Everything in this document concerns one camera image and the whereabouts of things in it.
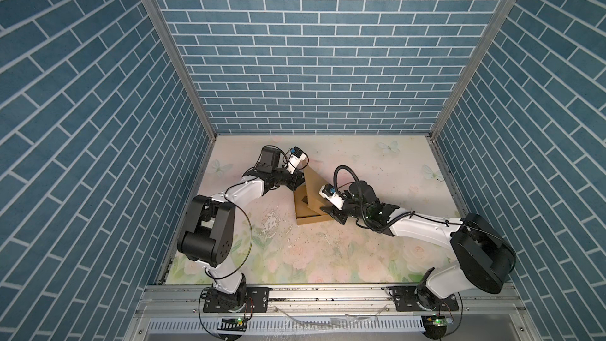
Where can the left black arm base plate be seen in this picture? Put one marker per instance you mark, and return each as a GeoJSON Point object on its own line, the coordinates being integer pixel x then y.
{"type": "Point", "coordinates": [217, 302]}

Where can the left green circuit board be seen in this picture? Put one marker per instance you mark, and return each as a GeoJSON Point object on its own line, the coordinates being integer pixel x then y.
{"type": "Point", "coordinates": [238, 324]}

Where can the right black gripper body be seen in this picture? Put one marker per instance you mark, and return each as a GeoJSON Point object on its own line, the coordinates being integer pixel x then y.
{"type": "Point", "coordinates": [349, 210]}

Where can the right green circuit board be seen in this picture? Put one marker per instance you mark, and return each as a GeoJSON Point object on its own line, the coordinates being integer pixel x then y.
{"type": "Point", "coordinates": [431, 322]}

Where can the brown cardboard box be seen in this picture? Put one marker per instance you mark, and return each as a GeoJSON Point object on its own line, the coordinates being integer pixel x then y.
{"type": "Point", "coordinates": [308, 202]}

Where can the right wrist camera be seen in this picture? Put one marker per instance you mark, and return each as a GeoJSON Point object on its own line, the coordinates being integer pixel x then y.
{"type": "Point", "coordinates": [330, 193]}

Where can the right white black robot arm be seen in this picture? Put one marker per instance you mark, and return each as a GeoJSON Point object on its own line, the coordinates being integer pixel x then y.
{"type": "Point", "coordinates": [483, 259]}

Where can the white slotted cable duct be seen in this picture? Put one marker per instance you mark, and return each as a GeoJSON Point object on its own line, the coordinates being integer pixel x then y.
{"type": "Point", "coordinates": [281, 325]}

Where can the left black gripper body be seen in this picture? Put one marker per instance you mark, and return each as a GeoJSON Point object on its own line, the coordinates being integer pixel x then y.
{"type": "Point", "coordinates": [286, 180]}

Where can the aluminium mounting rail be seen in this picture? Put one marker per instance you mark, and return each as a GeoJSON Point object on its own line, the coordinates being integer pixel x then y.
{"type": "Point", "coordinates": [332, 299]}

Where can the green circuit board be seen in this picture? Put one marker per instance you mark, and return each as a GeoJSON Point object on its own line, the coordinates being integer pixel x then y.
{"type": "Point", "coordinates": [238, 324]}
{"type": "Point", "coordinates": [431, 322]}

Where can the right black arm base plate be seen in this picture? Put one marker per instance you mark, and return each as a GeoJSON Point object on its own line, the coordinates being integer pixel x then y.
{"type": "Point", "coordinates": [408, 298]}

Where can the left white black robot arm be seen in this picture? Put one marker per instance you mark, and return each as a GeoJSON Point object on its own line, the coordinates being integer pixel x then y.
{"type": "Point", "coordinates": [207, 233]}

